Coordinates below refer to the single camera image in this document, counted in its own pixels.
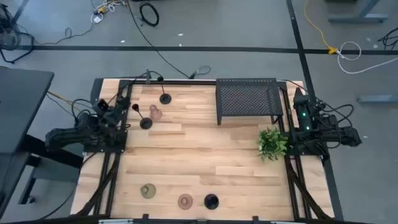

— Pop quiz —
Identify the yellow extension cable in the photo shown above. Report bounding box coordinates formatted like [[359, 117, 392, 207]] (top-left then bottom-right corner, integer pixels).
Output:
[[303, 0, 339, 55]]

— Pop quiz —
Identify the black cable bundle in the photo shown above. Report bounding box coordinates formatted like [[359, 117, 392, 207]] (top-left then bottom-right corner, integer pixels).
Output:
[[285, 155, 331, 220], [74, 152, 123, 217]]

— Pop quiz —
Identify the green plant in white pot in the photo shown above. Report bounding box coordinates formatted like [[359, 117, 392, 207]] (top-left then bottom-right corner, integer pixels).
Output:
[[257, 126, 290, 162]]

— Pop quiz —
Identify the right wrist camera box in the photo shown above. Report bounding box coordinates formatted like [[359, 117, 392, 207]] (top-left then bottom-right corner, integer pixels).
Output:
[[320, 113, 340, 129]]

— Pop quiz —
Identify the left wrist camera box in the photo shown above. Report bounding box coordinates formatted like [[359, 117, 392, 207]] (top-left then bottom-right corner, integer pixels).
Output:
[[92, 98, 109, 114]]

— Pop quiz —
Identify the dark grey desk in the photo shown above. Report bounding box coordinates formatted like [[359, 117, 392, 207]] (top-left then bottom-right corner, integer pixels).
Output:
[[0, 67, 85, 218]]

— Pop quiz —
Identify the white cable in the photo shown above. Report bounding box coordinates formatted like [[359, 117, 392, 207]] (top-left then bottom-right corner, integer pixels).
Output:
[[336, 41, 398, 75]]

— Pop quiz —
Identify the pink ribbed glass candle holder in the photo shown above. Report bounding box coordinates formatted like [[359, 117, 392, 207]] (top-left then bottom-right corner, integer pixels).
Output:
[[149, 104, 164, 121], [177, 194, 194, 210]]

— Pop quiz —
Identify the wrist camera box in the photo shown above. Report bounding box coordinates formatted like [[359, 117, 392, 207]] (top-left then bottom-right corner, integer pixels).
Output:
[[320, 113, 340, 129], [92, 98, 109, 114]]

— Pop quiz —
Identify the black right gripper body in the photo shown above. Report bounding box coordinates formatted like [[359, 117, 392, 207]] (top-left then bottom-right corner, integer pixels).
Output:
[[295, 100, 313, 131]]

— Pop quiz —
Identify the grey desk leg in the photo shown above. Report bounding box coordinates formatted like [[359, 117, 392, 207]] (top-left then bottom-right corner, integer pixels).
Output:
[[325, 0, 389, 23]]

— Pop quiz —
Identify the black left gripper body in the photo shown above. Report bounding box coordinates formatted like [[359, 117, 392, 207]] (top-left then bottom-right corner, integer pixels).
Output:
[[102, 107, 126, 128]]

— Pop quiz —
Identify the black cable bunch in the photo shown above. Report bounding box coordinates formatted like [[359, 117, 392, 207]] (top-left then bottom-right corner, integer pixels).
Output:
[[377, 27, 398, 50]]

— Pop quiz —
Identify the grey desk foot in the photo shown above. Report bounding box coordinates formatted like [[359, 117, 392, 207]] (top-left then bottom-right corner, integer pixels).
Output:
[[356, 95, 398, 104]]

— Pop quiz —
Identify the grey looped cable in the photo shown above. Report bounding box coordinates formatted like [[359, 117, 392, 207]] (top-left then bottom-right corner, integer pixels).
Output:
[[191, 65, 212, 79]]

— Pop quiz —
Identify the coiled black cable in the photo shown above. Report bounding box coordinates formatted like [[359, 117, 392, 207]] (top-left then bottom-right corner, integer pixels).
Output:
[[139, 1, 160, 27]]

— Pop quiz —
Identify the black perforated metal shelf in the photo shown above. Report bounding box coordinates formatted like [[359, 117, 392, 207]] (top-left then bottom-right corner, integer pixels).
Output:
[[215, 77, 284, 126]]

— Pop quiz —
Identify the long black floor cable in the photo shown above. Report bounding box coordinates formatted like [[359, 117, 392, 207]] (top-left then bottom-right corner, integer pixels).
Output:
[[126, 0, 191, 78]]

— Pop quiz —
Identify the tall black candlestick holder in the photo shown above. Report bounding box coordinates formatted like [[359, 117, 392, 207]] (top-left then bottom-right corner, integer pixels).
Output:
[[131, 103, 154, 131], [203, 193, 220, 210], [156, 75, 172, 105]]

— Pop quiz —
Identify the black aluminium table frame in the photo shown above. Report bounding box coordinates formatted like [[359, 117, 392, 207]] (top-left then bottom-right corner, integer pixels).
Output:
[[74, 77, 345, 224]]

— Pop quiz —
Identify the green ribbed glass candle holder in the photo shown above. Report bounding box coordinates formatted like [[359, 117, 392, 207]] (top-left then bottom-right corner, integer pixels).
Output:
[[139, 183, 157, 200]]

